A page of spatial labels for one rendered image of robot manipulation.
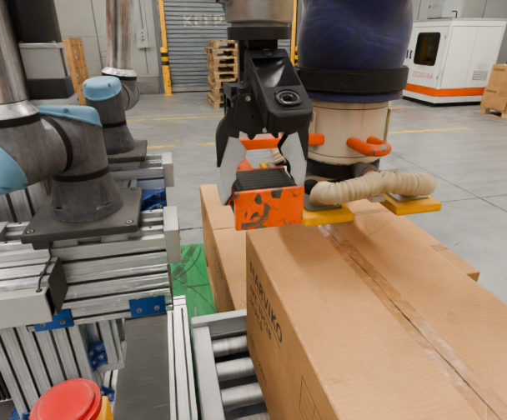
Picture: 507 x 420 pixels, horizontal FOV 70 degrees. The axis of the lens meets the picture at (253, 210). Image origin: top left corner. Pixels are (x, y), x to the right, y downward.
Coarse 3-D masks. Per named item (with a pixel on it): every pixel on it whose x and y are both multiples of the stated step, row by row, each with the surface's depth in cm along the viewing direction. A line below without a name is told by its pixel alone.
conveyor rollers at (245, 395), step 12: (240, 336) 114; (216, 348) 110; (228, 348) 111; (240, 348) 112; (240, 360) 105; (228, 372) 103; (240, 372) 103; (252, 372) 104; (252, 384) 98; (228, 396) 95; (240, 396) 95; (252, 396) 96; (228, 408) 95
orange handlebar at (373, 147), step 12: (252, 144) 70; (264, 144) 71; (276, 144) 71; (312, 144) 73; (348, 144) 71; (360, 144) 67; (372, 144) 66; (384, 144) 66; (372, 156) 66; (240, 168) 55
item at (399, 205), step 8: (384, 192) 77; (392, 200) 73; (400, 200) 73; (408, 200) 73; (416, 200) 73; (424, 200) 73; (432, 200) 73; (392, 208) 72; (400, 208) 70; (408, 208) 71; (416, 208) 71; (424, 208) 72; (432, 208) 72
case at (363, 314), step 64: (256, 256) 84; (320, 256) 82; (384, 256) 82; (256, 320) 92; (320, 320) 63; (384, 320) 63; (448, 320) 63; (320, 384) 52; (384, 384) 52; (448, 384) 52
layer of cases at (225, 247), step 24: (216, 192) 219; (216, 216) 190; (216, 240) 168; (240, 240) 168; (432, 240) 168; (216, 264) 175; (240, 264) 150; (456, 264) 150; (216, 288) 188; (240, 288) 136
